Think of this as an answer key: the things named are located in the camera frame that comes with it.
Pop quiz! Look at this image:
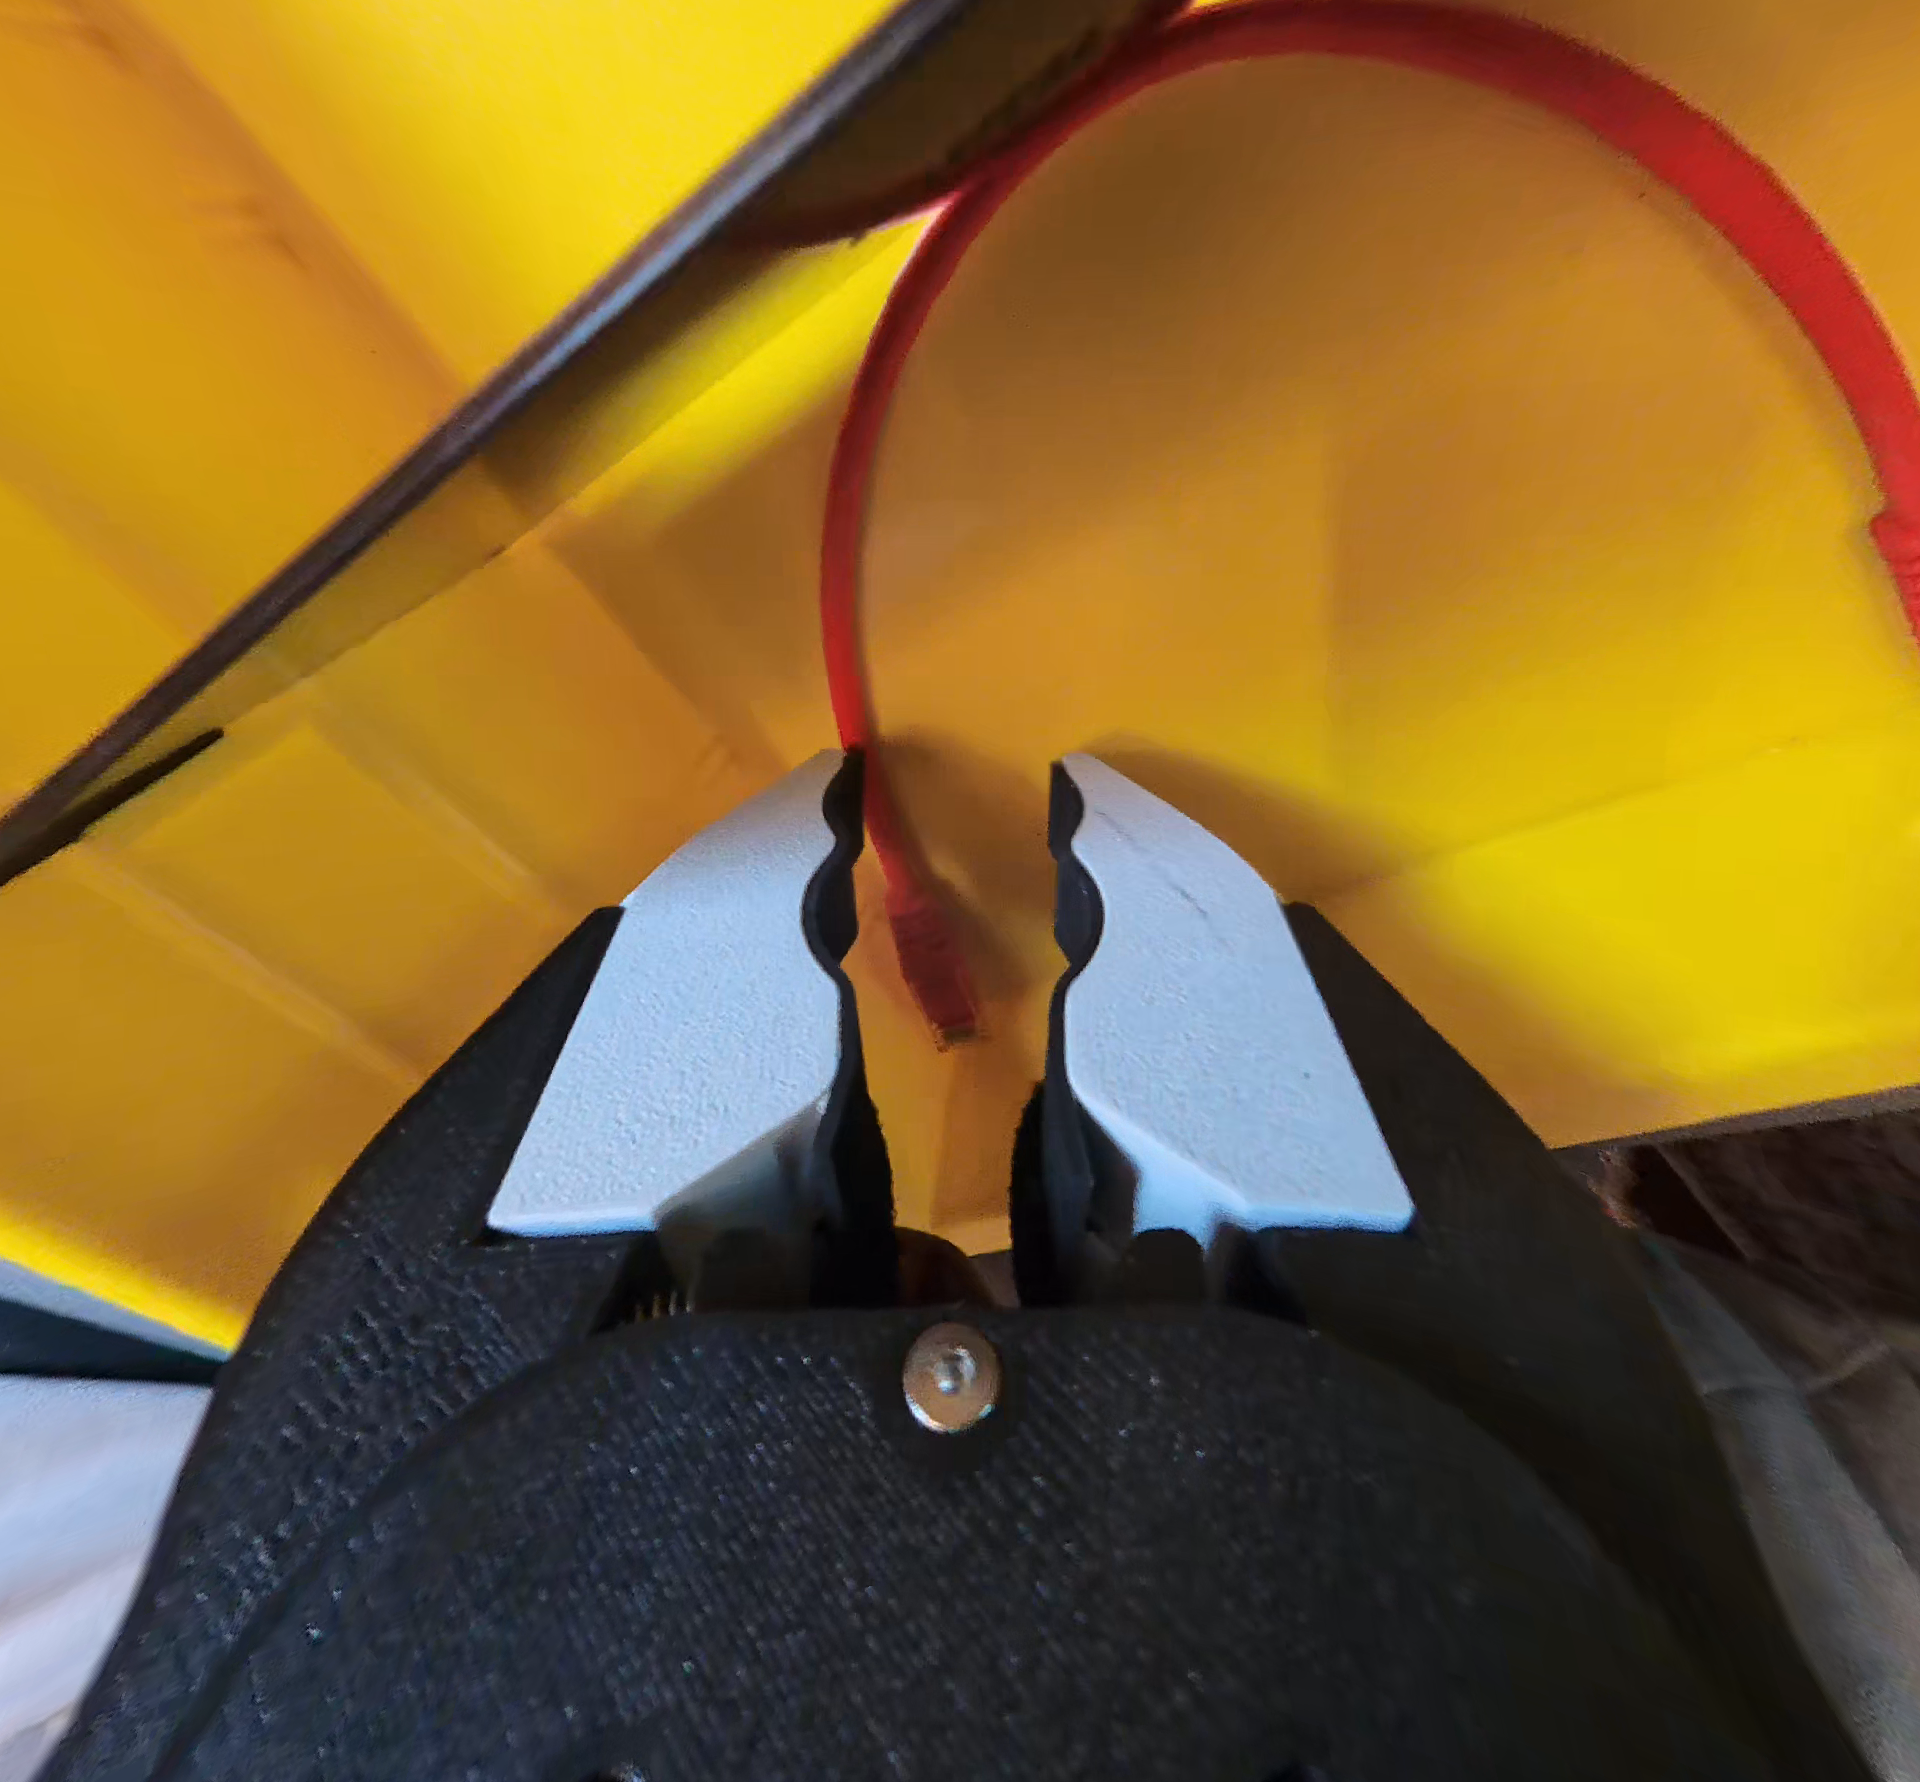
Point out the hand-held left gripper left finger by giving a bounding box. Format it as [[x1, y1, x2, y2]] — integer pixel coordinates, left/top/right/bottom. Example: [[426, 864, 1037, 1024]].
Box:
[[484, 747, 901, 1236]]

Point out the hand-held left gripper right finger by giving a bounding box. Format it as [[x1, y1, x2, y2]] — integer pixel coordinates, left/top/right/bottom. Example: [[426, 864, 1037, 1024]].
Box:
[[1012, 754, 1417, 1240]]

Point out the red network cable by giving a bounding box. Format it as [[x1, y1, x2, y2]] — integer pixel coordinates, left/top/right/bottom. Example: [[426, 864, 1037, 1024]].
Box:
[[821, 0, 1920, 1052]]

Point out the yellow plastic bin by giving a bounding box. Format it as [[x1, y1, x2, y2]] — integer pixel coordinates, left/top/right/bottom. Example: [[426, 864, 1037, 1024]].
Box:
[[0, 0, 1920, 1349]]

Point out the dark brown board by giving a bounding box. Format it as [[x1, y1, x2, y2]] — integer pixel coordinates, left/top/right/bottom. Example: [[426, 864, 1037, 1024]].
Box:
[[0, 0, 1292, 892]]

